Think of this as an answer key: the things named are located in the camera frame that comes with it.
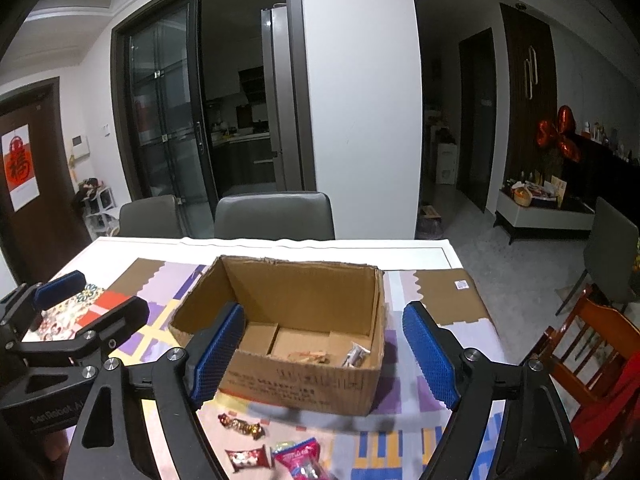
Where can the red snack packet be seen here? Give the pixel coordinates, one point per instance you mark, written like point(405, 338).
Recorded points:
point(248, 459)

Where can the brown entrance door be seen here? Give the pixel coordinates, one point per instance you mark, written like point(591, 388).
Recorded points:
point(55, 210)

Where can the red white door poster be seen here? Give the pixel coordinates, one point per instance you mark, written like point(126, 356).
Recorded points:
point(17, 167)

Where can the brown wooden chair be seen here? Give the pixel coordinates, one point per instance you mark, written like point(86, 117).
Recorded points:
point(590, 330)

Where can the tall dark wardrobe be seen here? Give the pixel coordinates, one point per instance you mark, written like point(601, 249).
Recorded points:
point(525, 135)

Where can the white hallway box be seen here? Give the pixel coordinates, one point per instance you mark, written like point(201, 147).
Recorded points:
point(446, 162)

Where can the gold red candy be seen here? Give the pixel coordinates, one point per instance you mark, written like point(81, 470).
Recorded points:
point(242, 426)

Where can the white intercom panel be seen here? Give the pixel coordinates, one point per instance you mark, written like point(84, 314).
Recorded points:
point(80, 145)

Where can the black white snack packet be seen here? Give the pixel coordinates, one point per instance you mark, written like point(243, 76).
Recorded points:
point(356, 355)

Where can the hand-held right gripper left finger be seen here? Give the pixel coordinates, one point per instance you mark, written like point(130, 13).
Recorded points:
point(217, 355)

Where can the brown cardboard box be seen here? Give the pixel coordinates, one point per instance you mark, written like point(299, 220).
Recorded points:
point(300, 385)

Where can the red foil balloon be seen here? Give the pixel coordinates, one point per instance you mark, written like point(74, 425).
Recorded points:
point(555, 132)

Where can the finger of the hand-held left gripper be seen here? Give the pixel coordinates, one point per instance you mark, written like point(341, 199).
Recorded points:
point(122, 317)
point(60, 290)

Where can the white low cabinet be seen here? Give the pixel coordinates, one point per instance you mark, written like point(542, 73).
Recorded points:
point(545, 220)

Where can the dark sliding glass door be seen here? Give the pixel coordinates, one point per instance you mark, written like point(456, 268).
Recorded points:
point(160, 110)

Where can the small floor cardboard box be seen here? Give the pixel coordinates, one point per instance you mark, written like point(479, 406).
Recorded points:
point(431, 211)

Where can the white shoe rack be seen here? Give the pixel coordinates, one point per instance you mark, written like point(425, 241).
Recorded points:
point(102, 210)

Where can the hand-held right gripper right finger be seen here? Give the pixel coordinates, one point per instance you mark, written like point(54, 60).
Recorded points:
point(432, 355)

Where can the colourful patterned tablecloth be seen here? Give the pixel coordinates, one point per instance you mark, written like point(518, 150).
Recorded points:
point(380, 445)

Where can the dark interior door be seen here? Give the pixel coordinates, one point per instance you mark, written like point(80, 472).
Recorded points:
point(477, 120)

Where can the tan snack in box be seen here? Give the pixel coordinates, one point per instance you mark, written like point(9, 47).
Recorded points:
point(310, 357)

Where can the dark sideboard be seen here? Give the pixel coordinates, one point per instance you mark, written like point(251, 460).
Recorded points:
point(610, 175)

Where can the grey side chair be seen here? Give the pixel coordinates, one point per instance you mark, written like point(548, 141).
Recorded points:
point(612, 250)

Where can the pink snack packet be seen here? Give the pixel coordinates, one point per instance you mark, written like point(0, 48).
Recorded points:
point(297, 457)

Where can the red cloth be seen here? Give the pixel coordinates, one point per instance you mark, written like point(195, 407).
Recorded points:
point(615, 400)

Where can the grey dining chair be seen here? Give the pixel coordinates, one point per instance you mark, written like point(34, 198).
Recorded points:
point(275, 217)
point(150, 217)

